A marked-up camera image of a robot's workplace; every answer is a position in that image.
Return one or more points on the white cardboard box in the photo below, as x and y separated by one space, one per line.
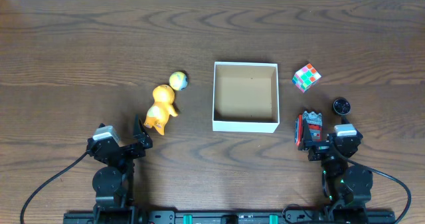
245 97

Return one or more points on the orange dinosaur toy figure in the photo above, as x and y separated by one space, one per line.
158 114

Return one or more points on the multicolour puzzle cube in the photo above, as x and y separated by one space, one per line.
306 77

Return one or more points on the black round cap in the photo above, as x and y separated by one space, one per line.
341 106

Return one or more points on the red grey toy truck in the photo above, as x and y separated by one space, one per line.
314 121

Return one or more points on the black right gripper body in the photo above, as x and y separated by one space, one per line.
320 149

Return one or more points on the yellow grey toy ball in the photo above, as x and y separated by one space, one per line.
178 80

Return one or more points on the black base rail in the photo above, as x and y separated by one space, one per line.
288 216

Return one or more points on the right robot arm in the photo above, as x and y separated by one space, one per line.
347 187

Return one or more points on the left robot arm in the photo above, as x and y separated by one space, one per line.
113 183

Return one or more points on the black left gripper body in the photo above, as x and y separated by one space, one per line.
131 149

